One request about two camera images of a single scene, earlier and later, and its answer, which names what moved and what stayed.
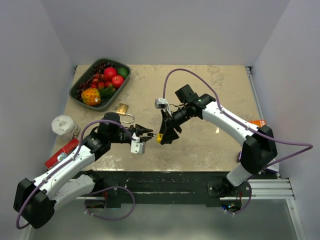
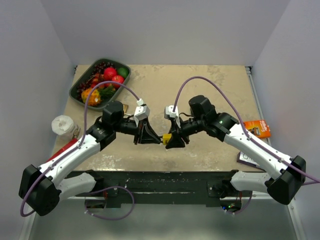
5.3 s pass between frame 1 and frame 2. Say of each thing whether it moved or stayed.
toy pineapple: stayed
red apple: stayed
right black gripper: moved
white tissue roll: stayed
